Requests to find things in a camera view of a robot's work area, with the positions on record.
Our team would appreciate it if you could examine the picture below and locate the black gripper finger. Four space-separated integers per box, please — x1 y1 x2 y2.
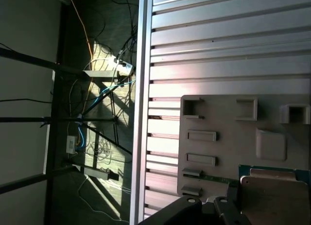
137 185 252 225

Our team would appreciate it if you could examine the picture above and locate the silver CPU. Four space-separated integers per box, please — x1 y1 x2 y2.
238 164 311 225

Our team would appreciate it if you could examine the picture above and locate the green RAM stick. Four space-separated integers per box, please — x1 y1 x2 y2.
201 174 241 188

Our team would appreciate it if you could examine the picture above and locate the grey parts rack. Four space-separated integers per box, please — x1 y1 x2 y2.
176 93 311 204

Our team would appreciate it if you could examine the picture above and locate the white power strip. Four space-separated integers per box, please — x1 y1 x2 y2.
113 57 136 77

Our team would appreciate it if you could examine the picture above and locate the black tripod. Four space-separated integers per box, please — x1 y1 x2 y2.
0 44 133 195

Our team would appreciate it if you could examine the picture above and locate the blue cable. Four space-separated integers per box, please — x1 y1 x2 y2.
76 80 136 150

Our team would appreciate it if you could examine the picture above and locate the small white wall box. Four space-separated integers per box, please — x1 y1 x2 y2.
66 135 76 154

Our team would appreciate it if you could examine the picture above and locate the yellow cable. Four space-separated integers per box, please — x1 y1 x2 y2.
68 0 94 114

